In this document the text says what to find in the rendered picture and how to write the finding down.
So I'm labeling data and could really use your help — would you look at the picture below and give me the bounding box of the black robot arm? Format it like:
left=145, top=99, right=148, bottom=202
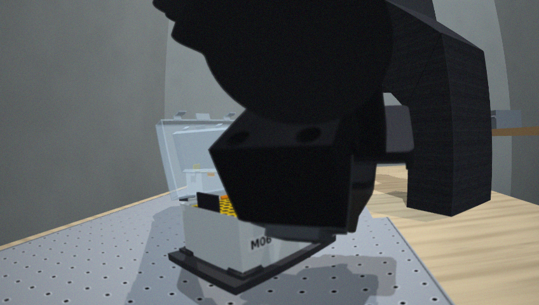
left=153, top=0, right=393, bottom=244

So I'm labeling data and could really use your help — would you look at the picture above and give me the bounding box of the white tip box with lid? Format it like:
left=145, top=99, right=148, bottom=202
left=155, top=111, right=312, bottom=273

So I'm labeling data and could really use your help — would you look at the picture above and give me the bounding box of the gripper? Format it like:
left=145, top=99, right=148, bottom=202
left=348, top=105, right=414, bottom=233

